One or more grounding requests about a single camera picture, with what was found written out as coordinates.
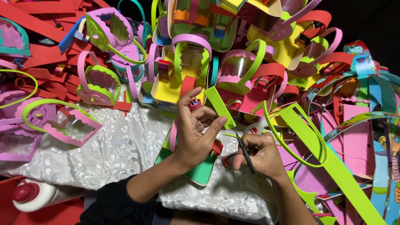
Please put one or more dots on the long green foam strip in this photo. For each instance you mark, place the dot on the long green foam strip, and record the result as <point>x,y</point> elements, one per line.
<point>331,162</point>

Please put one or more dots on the green-base foam basket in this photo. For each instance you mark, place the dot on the green-base foam basket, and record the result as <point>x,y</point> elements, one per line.
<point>203,172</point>

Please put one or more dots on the heap of red foam strips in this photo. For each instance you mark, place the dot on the heap of red foam strips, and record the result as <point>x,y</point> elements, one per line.
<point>47,53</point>

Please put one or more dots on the short green foam strip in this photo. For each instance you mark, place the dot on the short green foam strip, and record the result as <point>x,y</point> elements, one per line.
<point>219,106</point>

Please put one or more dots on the white glue bottle red cap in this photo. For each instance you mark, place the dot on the white glue bottle red cap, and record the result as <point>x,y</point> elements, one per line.
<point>40,193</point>

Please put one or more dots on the person's left hand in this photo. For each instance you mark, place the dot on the person's left hand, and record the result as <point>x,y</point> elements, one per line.
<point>190,143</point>

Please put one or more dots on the small white glue bottle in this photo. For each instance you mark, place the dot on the small white glue bottle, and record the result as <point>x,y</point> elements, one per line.
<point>254,128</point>

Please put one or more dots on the purple teal foam basket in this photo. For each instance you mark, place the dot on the purple teal foam basket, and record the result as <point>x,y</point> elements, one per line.
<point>12,39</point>

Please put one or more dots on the pile of foam sheets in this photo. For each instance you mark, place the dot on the pile of foam sheets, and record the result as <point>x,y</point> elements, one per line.
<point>359,150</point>

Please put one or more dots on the purple green basket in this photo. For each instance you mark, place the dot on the purple green basket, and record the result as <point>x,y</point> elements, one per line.
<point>106,31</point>

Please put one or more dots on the person's right hand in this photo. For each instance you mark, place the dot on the person's right hand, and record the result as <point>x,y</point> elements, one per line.
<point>265,159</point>

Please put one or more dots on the pink foam roll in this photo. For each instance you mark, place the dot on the pink foam roll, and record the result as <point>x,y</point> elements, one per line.
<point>195,104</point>

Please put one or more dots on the white embroidered cloth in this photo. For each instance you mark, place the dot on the white embroidered cloth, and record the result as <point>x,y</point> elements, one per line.
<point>125,150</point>

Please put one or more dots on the heap of colourful foam baskets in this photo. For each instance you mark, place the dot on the heap of colourful foam baskets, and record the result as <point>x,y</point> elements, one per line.
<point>250,28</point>

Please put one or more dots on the pink basket green scalloped trim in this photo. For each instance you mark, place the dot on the pink basket green scalloped trim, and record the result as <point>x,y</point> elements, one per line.
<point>97,90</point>

